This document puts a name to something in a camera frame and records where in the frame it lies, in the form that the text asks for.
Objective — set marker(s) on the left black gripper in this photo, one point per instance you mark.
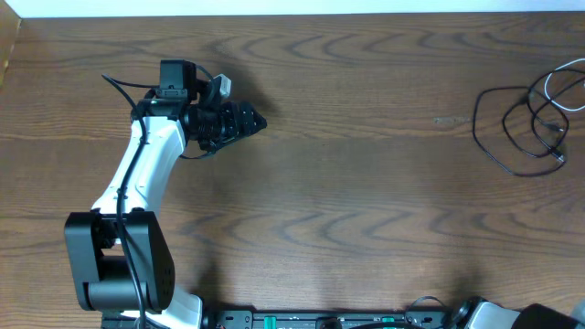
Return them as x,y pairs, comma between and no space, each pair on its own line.
236,120

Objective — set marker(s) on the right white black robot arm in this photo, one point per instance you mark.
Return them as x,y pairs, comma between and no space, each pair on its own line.
478,313

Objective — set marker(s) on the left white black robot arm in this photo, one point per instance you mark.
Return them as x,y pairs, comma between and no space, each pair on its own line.
120,263

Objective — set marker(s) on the cardboard box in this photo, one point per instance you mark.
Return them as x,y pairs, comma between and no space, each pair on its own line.
10,25

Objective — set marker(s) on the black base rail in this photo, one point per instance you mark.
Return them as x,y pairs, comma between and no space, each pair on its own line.
426,312

